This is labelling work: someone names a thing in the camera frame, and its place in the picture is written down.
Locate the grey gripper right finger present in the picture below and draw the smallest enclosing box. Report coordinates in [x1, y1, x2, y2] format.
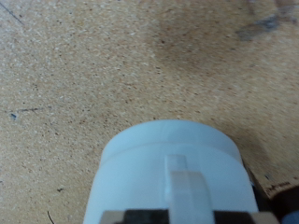
[214, 210, 281, 224]

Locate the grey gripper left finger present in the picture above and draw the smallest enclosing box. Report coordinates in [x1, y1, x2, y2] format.
[101, 209, 171, 224]

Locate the white ceramic mug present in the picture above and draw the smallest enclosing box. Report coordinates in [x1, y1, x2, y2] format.
[82, 119, 260, 224]

